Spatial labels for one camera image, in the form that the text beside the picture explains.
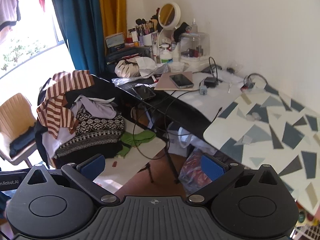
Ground brown white striped shirt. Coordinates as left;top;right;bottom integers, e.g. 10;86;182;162
37;70;94;139

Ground blue gift box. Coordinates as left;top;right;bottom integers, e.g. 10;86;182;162
105;32;125;53

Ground hanging pale garment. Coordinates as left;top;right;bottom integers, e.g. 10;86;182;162
0;0;22;32

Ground black charger with cable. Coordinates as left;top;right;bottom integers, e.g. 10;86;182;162
204;56;221;88

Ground black smartphone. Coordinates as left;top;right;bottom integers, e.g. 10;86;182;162
134;86;156;101

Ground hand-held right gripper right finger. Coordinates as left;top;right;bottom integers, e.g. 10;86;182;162
185;154;285;205

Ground white crumpled paper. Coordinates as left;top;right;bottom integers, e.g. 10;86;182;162
136;56;158;77

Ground red printed bag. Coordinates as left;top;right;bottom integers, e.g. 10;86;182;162
179;149;213;188

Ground black white patterned cloth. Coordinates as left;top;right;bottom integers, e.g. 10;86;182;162
56;105;125;158

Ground lavender grey garment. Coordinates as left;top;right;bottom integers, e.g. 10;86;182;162
71;96;117;120

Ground clear cosmetics case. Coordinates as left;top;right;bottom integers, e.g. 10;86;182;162
179;32;211;64

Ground clear plastic bag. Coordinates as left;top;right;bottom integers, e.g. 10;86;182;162
222;61;243;75

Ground dark folded clothes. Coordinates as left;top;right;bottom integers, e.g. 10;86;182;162
9;126;38;156

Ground beige chair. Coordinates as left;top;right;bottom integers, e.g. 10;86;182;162
0;93;42;167

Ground black garment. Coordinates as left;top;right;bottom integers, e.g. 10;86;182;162
62;75;118;104

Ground black looped cable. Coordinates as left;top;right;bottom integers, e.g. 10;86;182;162
244;73;268;87

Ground long black cable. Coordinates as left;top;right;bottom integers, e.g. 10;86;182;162
132;89;202;160

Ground green cloth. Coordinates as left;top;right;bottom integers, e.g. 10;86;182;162
121;130;156;159

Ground grey smartphone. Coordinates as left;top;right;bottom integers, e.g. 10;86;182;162
169;74;194;89

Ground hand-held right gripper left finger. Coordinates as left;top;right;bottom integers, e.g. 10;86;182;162
26;154;121;205

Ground round white vanity mirror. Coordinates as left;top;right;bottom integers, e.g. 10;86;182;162
151;2;181;46

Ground white cup of makeup brushes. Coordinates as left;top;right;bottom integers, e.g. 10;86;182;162
135;17;159;47

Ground white drawstring pouch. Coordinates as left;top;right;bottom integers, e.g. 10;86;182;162
114;59;142;78

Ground black desk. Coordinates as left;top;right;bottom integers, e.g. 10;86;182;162
105;47;213;184

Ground yellow curtain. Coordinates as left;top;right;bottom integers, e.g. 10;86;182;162
97;0;128;38

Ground white plastic bag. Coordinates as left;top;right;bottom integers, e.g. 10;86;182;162
177;127;218;156

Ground teal curtain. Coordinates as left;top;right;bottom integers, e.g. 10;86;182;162
47;0;107;76

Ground white pump lotion bottle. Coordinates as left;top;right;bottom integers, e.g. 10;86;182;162
159;44;174;64

